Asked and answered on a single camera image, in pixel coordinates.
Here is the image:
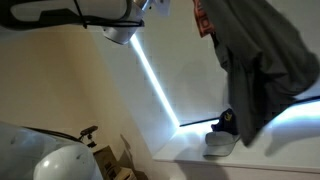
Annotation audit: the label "small black camera on stand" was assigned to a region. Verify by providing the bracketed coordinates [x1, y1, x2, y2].
[79, 126, 98, 148]

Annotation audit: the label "cardboard boxes under shelf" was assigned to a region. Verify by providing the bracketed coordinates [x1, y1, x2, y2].
[94, 146, 137, 180]

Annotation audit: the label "white cap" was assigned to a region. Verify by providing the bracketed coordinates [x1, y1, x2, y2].
[203, 131, 240, 157]

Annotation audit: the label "dark shirt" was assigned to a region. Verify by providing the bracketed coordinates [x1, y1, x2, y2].
[199, 0, 319, 147]

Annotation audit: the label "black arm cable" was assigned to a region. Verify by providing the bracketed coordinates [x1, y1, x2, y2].
[0, 0, 146, 31]

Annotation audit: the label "white LED light strip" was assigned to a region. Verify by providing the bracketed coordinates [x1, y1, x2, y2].
[130, 35, 179, 127]

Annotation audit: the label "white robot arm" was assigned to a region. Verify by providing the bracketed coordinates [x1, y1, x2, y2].
[0, 0, 171, 180]

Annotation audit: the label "black cap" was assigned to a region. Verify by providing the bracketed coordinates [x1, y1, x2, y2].
[211, 108, 238, 135]

